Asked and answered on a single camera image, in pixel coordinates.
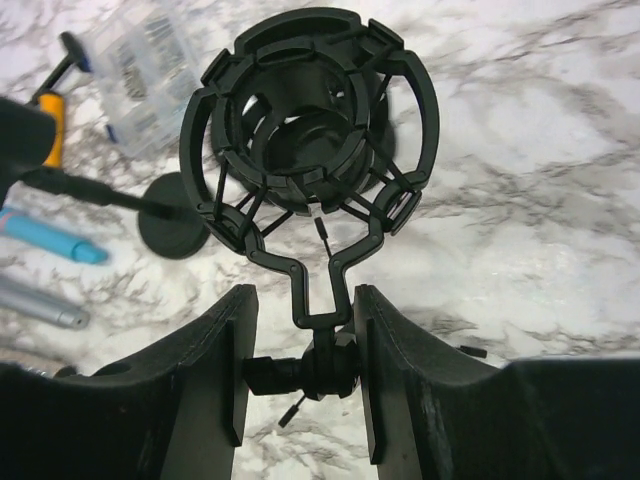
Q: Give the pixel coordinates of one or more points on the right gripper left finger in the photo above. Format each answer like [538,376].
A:
[173,410]

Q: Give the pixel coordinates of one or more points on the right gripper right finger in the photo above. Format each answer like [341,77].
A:
[433,412]

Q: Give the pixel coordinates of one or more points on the black round-base mic stand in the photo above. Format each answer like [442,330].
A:
[167,225]

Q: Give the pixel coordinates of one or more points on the tall grey microphone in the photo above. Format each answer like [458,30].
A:
[39,305]

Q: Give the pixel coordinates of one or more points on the blue microphone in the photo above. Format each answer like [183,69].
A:
[19,226]

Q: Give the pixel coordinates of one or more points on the black tripod mic stand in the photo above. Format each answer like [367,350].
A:
[316,108]

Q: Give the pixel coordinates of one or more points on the clear plastic screw box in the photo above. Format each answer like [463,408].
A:
[145,67]

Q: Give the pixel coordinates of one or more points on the black T-handle tool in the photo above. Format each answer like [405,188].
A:
[75,57]

